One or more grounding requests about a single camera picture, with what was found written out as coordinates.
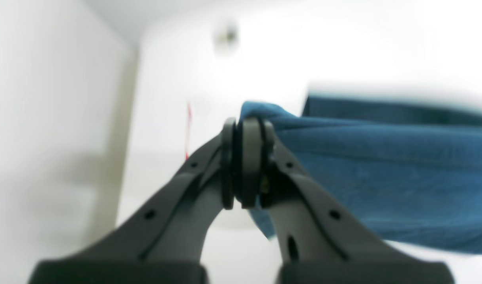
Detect dark navy t-shirt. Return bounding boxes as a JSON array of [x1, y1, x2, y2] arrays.
[[240, 95, 482, 254]]

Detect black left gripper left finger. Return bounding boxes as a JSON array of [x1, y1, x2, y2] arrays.
[[29, 118, 236, 284]]

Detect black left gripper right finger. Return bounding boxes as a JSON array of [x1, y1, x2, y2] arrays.
[[239, 118, 454, 284]]

